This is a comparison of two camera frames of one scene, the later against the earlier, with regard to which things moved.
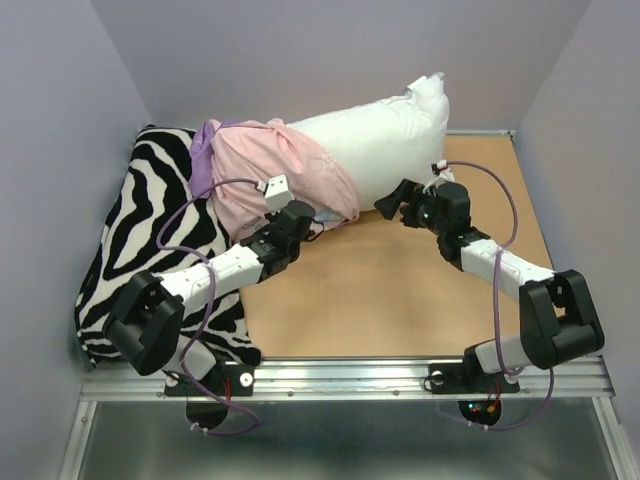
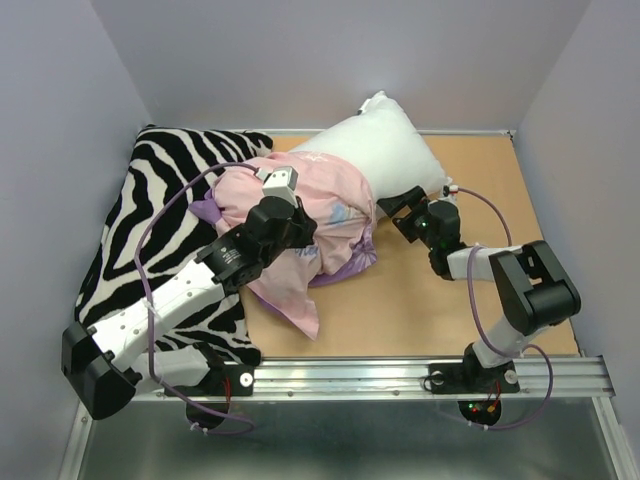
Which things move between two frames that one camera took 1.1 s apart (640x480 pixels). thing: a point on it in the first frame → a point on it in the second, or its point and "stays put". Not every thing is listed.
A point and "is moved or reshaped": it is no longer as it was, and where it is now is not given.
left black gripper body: [271, 218] stays put
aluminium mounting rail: [123, 381] stays put
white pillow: [381, 143] is moved or reshaped
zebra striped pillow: [159, 225] stays put
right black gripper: [405, 192] → [412, 197]
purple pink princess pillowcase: [258, 151] → [340, 202]
